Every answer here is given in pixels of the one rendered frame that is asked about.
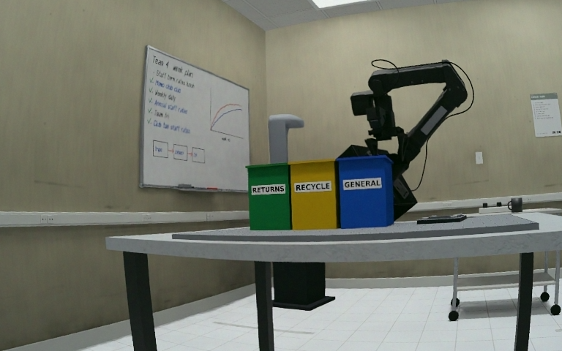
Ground blue bin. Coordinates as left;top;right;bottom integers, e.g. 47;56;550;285
336;155;394;229

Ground green bin labelled returns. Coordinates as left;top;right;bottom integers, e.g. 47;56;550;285
245;162;293;230

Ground yellow recycle bin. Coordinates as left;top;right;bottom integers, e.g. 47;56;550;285
288;159;341;230

